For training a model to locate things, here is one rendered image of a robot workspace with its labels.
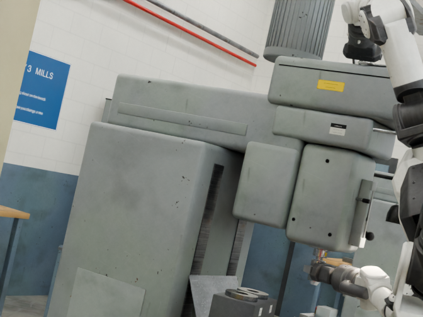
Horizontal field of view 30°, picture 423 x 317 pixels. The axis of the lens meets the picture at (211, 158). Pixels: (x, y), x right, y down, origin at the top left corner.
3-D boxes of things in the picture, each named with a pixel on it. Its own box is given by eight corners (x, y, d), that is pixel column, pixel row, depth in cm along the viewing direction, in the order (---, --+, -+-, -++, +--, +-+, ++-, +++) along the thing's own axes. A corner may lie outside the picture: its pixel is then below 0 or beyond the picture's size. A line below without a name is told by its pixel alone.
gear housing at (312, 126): (392, 161, 257) (398, 131, 257) (366, 151, 236) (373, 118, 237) (300, 145, 275) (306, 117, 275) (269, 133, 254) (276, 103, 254)
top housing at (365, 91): (428, 136, 253) (439, 87, 253) (403, 122, 231) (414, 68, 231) (297, 116, 278) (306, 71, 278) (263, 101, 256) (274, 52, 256)
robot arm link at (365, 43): (338, 62, 251) (337, 36, 241) (346, 40, 256) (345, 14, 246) (378, 68, 247) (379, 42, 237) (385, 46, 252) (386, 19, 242)
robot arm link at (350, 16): (372, 17, 239) (383, 16, 226) (344, 24, 239) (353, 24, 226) (367, -5, 238) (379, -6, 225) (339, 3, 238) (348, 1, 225)
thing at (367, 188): (364, 248, 247) (377, 182, 248) (359, 247, 244) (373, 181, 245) (352, 244, 249) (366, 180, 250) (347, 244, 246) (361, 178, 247)
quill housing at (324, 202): (359, 255, 256) (380, 159, 257) (335, 253, 239) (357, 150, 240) (306, 241, 267) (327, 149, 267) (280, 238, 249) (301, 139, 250)
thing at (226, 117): (323, 170, 268) (336, 112, 269) (295, 161, 249) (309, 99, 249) (139, 134, 310) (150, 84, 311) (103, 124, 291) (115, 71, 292)
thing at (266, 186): (311, 233, 268) (327, 158, 269) (279, 229, 248) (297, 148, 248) (262, 221, 278) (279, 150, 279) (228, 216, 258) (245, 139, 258)
